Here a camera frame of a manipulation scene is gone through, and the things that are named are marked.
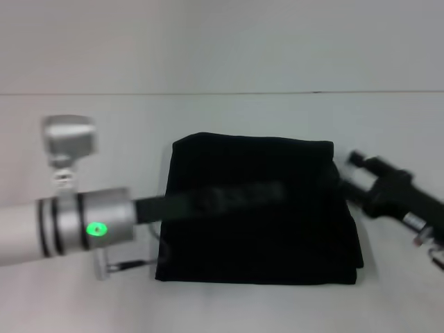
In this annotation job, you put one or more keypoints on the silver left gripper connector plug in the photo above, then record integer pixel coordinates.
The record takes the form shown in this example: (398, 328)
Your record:
(101, 265)

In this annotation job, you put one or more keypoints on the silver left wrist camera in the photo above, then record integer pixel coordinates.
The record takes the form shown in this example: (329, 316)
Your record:
(69, 142)

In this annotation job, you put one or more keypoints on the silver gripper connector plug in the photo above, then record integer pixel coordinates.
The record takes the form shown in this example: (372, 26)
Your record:
(101, 265)
(423, 236)

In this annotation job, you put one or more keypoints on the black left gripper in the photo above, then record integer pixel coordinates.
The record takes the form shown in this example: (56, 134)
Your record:
(208, 203)

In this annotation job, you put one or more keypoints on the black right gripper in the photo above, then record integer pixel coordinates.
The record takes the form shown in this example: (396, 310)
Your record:
(399, 194)

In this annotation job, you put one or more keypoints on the black shirt with white print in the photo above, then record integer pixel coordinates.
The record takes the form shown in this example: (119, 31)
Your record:
(260, 243)

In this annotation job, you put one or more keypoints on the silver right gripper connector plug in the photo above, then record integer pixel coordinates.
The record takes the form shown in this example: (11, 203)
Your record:
(423, 236)

